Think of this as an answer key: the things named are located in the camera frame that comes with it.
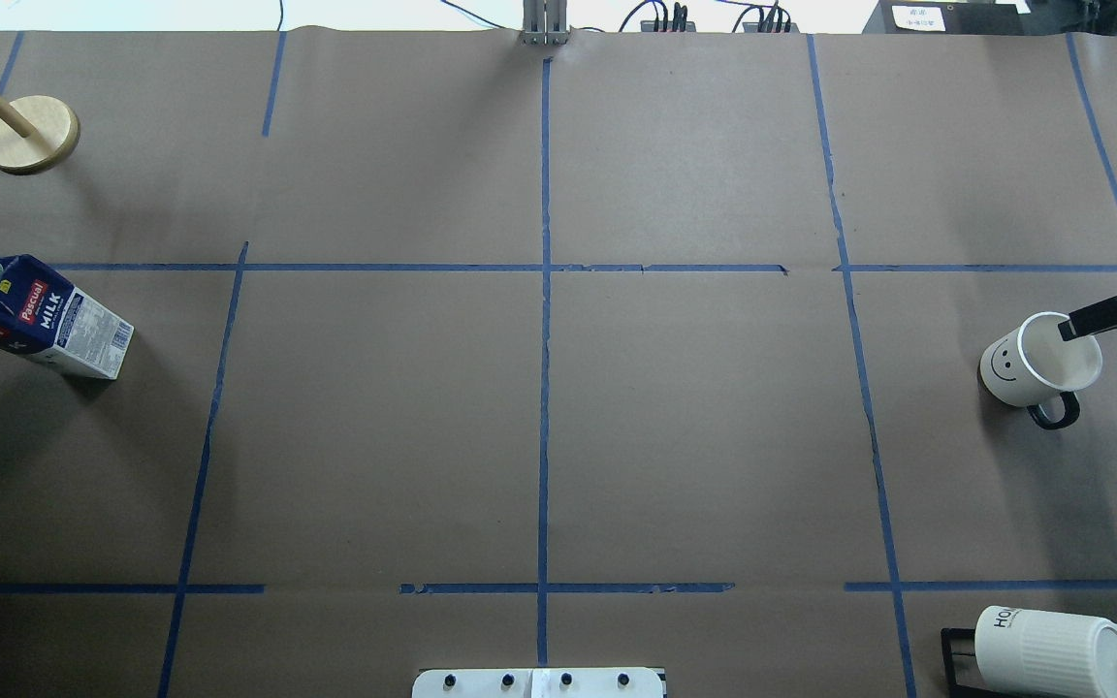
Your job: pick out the white smiley face mug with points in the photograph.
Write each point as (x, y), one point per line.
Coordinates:
(1041, 367)

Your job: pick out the white ribbed cup on rack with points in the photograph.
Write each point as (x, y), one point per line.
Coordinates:
(1044, 654)

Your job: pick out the blue white milk carton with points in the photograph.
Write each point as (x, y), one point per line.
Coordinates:
(47, 319)

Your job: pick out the black box with label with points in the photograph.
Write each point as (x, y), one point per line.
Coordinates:
(945, 17)

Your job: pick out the wooden mug tree stand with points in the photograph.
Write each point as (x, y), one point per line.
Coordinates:
(36, 133)

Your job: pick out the black wire cup rack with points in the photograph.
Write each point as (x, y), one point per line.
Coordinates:
(962, 677)

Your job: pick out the aluminium frame post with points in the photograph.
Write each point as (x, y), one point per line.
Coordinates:
(545, 23)

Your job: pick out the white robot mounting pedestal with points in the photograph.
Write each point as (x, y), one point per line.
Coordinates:
(614, 681)

